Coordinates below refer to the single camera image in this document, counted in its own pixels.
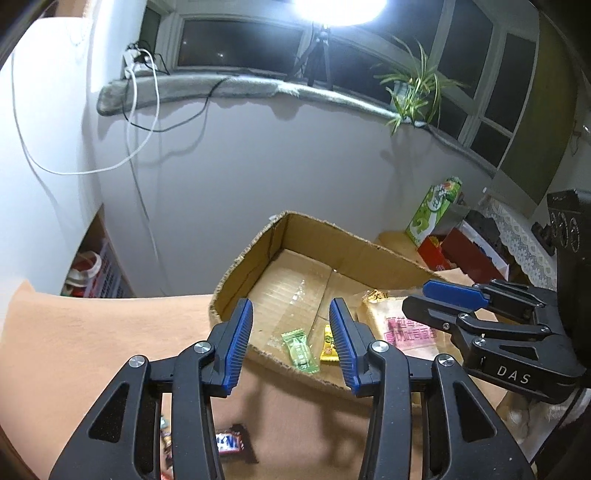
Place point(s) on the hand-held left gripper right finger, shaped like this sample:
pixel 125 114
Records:
pixel 344 346

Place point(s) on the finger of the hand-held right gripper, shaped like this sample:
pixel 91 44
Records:
pixel 455 293
pixel 429 311

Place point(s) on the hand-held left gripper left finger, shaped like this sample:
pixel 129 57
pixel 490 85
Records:
pixel 238 346

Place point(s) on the cardboard box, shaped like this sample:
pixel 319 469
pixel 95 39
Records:
pixel 286 277

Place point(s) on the yellow wrapped candy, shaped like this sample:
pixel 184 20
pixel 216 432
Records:
pixel 328 346

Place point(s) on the bread packet with pink label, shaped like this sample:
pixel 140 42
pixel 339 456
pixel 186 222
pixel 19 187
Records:
pixel 392 323

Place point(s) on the red box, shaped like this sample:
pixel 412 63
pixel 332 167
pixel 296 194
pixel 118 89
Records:
pixel 466 251

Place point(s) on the green wrapped candy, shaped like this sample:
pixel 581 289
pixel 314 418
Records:
pixel 300 350

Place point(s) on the green carton box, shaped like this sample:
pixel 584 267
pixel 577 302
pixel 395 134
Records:
pixel 431 212

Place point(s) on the white lace cloth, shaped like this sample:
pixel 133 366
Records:
pixel 521 240

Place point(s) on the brown chocolate bar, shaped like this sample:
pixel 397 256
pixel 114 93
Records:
pixel 235 443

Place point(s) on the lavender plastic basket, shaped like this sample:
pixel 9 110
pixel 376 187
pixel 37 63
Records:
pixel 111 272

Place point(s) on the red and white bag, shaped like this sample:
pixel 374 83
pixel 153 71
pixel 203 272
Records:
pixel 85 272

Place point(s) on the olive green curtain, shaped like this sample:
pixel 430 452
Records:
pixel 545 115

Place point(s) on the potted spider plant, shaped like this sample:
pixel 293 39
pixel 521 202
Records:
pixel 413 87

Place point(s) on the grey window sill cloth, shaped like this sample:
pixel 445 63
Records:
pixel 258 87

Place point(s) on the black tripod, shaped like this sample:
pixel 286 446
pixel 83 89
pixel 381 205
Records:
pixel 318 55

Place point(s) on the white power strip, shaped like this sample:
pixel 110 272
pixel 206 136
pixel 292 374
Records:
pixel 136 57

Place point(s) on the bright lamp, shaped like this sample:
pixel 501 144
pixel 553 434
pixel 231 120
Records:
pixel 339 5

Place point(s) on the window frame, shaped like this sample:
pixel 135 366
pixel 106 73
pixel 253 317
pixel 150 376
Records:
pixel 496 69

